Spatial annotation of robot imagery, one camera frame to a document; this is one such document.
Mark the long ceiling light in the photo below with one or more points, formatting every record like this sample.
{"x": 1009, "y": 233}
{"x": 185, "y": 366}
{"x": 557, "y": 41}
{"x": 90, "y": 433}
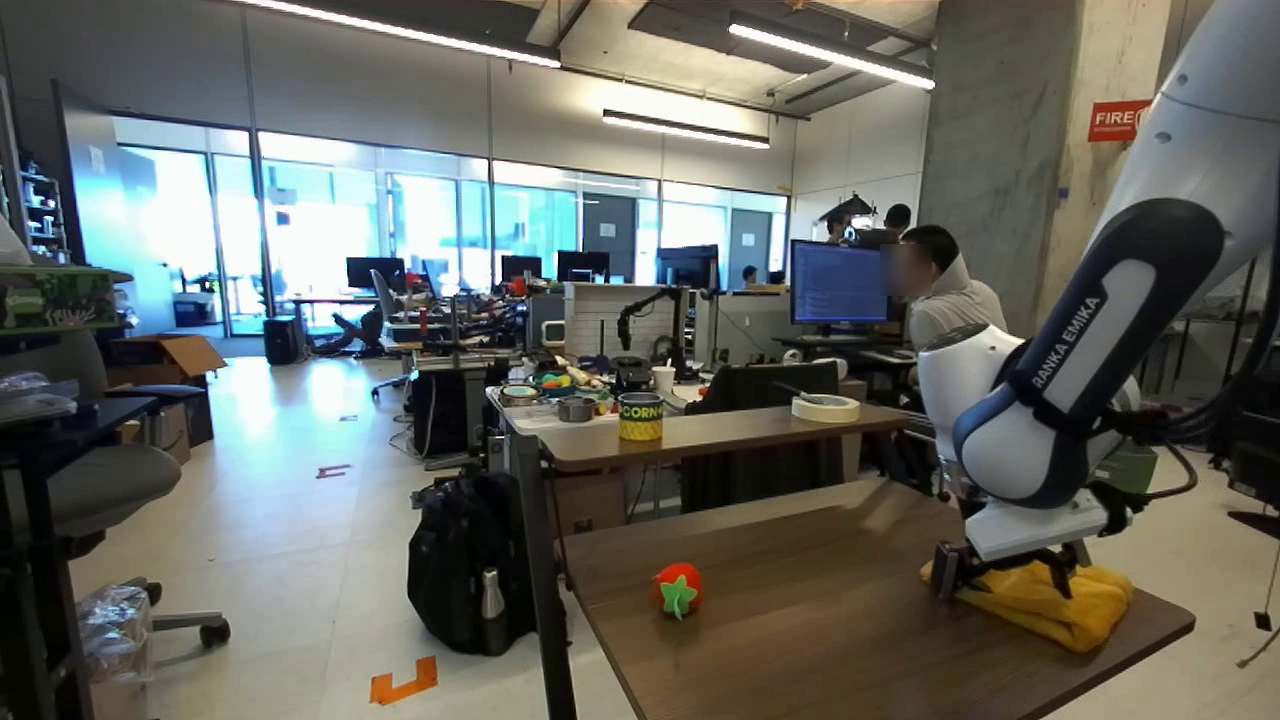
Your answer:
{"x": 826, "y": 53}
{"x": 401, "y": 32}

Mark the white tape roll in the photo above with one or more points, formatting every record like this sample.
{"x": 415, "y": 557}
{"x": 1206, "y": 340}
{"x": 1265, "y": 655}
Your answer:
{"x": 826, "y": 405}

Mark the yellow green can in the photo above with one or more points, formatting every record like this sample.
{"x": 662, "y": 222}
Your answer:
{"x": 642, "y": 422}

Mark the red tomato toy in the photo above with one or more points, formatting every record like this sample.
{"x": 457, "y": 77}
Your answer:
{"x": 678, "y": 586}

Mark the wooden desk with black frame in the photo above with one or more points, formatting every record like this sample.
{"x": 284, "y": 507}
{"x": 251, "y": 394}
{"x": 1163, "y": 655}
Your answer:
{"x": 800, "y": 624}

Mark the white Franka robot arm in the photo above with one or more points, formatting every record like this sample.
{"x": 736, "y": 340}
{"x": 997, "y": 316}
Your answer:
{"x": 1054, "y": 402}

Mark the grey padded office chair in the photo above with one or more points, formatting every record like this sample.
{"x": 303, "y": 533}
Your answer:
{"x": 95, "y": 485}

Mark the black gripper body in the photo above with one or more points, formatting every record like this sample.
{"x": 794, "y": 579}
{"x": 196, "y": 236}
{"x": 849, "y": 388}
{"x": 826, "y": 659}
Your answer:
{"x": 1014, "y": 548}

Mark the orange yellow towel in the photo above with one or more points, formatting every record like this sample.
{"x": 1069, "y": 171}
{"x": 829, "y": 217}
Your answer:
{"x": 1054, "y": 619}

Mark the person with dark hair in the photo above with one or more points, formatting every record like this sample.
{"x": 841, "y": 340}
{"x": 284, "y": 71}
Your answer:
{"x": 899, "y": 222}

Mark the clear plastic bottle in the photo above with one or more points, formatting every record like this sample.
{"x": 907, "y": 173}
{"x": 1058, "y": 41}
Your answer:
{"x": 118, "y": 645}

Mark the black articulated stand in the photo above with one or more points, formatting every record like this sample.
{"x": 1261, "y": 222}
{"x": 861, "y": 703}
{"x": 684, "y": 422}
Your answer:
{"x": 666, "y": 300}

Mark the black backpack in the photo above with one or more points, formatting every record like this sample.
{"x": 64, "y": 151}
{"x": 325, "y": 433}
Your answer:
{"x": 462, "y": 560}

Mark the black background monitor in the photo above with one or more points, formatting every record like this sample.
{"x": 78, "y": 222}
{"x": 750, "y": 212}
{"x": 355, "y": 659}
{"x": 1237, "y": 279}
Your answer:
{"x": 587, "y": 266}
{"x": 684, "y": 266}
{"x": 520, "y": 270}
{"x": 372, "y": 273}

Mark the open flap cardboard box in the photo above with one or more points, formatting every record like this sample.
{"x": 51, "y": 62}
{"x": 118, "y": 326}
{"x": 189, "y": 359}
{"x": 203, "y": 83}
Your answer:
{"x": 174, "y": 387}

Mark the person in grey sweater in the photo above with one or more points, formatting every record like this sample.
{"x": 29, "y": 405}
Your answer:
{"x": 953, "y": 314}

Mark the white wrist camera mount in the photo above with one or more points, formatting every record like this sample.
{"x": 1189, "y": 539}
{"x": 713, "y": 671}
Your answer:
{"x": 1033, "y": 524}

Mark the blue screen computer monitor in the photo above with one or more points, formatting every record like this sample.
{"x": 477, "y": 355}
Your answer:
{"x": 841, "y": 283}

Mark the red fire sign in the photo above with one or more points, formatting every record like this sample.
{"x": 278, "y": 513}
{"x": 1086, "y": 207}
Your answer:
{"x": 1118, "y": 120}

